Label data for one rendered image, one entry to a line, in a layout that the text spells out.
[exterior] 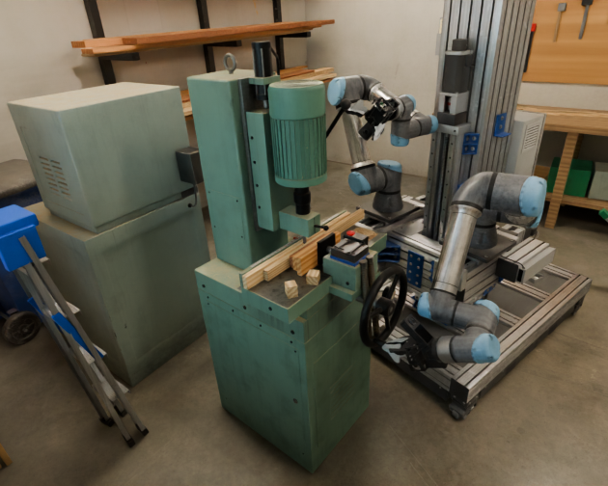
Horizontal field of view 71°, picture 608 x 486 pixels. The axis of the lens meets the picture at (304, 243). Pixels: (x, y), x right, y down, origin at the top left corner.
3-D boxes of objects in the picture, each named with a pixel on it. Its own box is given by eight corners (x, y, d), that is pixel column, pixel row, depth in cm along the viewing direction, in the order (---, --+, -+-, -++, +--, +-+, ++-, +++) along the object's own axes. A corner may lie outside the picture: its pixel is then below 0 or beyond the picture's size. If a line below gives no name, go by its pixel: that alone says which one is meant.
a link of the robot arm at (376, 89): (367, 92, 210) (435, 140, 181) (348, 94, 205) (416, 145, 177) (372, 67, 202) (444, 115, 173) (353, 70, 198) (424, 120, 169)
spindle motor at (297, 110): (305, 193, 134) (299, 90, 119) (264, 182, 145) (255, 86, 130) (337, 176, 146) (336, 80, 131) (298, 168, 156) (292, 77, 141)
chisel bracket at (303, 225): (309, 242, 150) (308, 220, 146) (279, 231, 158) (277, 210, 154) (321, 233, 155) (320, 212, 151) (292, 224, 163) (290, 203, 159)
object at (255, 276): (247, 290, 141) (245, 277, 139) (243, 287, 142) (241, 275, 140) (350, 223, 181) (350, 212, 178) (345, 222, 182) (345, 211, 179)
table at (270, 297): (312, 337, 128) (311, 321, 125) (241, 301, 146) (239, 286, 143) (407, 254, 168) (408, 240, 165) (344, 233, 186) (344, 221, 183)
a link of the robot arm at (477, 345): (505, 344, 115) (498, 370, 110) (467, 345, 124) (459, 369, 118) (491, 324, 113) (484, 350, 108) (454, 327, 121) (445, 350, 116)
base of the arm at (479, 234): (471, 229, 189) (475, 207, 184) (504, 240, 178) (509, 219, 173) (451, 240, 181) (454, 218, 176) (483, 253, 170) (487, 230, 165)
